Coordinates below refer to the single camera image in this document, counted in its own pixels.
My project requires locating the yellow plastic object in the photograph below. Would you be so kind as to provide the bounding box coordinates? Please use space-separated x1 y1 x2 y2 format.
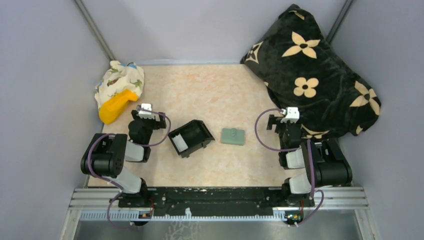
98 89 140 125

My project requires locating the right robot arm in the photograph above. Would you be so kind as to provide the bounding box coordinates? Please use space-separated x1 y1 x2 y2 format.
266 114 353 205

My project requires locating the green card holder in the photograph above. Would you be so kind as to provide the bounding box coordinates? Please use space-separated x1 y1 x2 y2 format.
220 128 245 146

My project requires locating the white card in box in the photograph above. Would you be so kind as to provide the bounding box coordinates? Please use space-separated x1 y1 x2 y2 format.
172 134 189 153

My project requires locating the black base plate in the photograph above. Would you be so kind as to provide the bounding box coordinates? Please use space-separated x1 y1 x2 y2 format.
118 187 315 217

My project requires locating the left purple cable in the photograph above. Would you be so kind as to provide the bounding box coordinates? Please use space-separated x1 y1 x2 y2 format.
86 110 172 230

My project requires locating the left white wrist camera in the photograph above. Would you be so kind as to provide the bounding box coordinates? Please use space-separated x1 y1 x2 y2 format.
136 103 154 119

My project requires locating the dinosaur print cloth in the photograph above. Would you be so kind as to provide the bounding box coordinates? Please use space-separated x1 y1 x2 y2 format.
94 60 145 108

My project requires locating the black floral blanket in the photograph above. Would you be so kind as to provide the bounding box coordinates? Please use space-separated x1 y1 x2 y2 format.
241 4 382 141

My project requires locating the black plastic box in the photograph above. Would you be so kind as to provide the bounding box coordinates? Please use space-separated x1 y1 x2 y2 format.
168 119 215 158

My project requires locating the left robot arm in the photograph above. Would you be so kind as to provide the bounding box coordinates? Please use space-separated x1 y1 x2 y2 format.
80 106 171 208

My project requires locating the purple cable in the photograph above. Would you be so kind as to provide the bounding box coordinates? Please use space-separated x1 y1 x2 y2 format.
254 108 325 228
86 110 172 230

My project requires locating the aluminium frame rail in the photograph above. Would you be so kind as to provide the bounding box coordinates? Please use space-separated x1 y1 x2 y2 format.
68 187 369 222

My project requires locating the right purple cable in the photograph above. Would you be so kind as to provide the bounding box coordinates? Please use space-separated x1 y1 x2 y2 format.
254 108 325 228

